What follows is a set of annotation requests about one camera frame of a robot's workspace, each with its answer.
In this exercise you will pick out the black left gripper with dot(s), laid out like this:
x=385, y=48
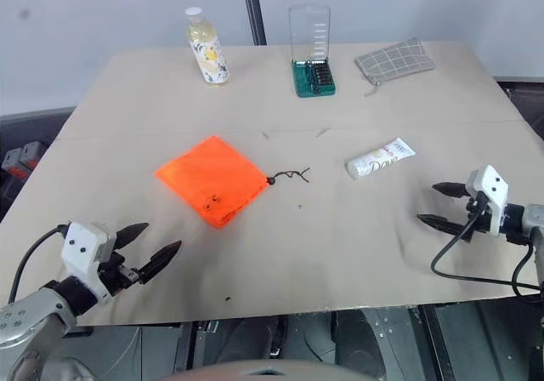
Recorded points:
x=119, y=272

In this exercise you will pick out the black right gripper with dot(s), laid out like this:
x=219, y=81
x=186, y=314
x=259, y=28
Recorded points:
x=478, y=217

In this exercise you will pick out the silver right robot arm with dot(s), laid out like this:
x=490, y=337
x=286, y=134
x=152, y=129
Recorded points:
x=534, y=220

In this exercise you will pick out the white Dove cream tube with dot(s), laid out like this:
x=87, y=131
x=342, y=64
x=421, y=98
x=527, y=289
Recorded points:
x=378, y=162

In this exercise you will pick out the grey box with red label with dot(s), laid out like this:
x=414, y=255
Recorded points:
x=34, y=153
x=10, y=162

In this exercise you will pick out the tan paper table cover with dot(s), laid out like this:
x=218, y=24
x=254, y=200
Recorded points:
x=297, y=236

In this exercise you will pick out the grey checked cloth pouch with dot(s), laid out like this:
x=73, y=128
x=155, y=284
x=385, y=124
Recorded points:
x=395, y=60

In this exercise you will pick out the green screwdriver bit case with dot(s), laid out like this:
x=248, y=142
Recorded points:
x=314, y=78

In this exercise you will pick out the clear bottle with yellow drink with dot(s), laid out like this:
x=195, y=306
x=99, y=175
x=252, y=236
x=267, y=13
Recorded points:
x=208, y=53

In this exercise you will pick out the black upright pole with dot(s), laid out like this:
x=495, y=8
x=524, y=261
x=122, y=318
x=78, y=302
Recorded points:
x=254, y=15

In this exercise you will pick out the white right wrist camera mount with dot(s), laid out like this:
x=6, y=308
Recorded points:
x=493, y=185

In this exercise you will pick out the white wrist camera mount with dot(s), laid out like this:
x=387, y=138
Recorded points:
x=81, y=245
x=493, y=185

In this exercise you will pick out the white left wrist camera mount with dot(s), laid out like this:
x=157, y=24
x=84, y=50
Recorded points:
x=81, y=245

